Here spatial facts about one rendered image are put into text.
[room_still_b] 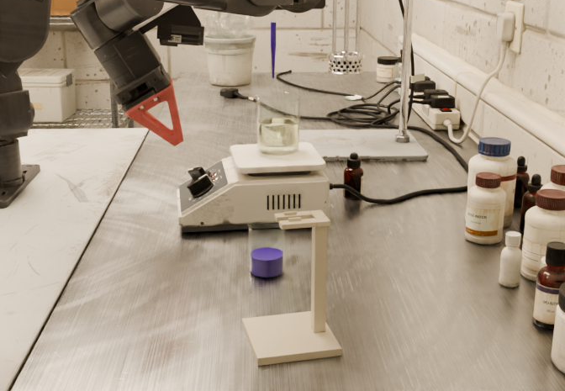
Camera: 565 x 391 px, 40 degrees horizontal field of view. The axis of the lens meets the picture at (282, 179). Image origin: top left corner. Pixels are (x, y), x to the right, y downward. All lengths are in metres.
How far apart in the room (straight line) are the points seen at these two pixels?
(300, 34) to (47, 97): 1.10
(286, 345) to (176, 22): 0.43
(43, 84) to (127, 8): 2.35
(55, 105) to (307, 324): 2.57
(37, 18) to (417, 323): 0.46
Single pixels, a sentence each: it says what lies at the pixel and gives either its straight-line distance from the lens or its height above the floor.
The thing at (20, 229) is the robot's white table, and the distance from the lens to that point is 1.10.
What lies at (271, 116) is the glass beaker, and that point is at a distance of 1.03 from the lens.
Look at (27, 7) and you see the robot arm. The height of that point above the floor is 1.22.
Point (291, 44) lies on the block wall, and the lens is 3.45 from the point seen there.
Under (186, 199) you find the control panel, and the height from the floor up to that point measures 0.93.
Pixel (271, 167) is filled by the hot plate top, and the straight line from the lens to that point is 1.01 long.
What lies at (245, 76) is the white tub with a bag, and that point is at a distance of 2.08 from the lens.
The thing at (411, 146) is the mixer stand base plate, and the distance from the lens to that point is 1.43.
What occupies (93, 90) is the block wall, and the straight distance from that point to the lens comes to 3.55.
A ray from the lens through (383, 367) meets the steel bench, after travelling 0.73.
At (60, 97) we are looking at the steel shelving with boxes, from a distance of 3.25.
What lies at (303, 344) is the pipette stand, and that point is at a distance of 0.74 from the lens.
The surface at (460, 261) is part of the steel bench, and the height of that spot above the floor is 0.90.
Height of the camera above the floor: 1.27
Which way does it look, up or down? 17 degrees down
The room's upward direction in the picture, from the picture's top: straight up
